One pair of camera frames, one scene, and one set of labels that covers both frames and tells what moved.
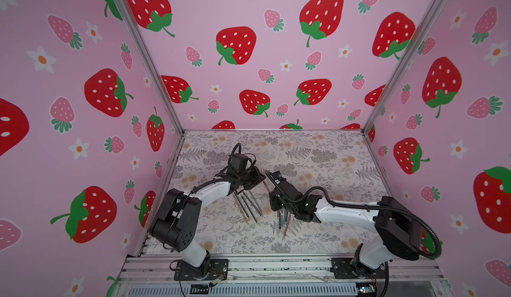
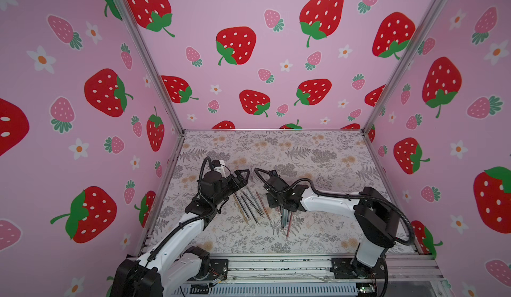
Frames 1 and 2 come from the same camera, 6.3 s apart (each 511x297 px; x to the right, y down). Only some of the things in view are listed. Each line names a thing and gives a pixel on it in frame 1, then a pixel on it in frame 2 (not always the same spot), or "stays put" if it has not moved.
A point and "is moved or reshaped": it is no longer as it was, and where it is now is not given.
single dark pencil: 238,202 stays put
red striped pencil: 266,186 is moved or reshaped
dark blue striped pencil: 249,208 stays put
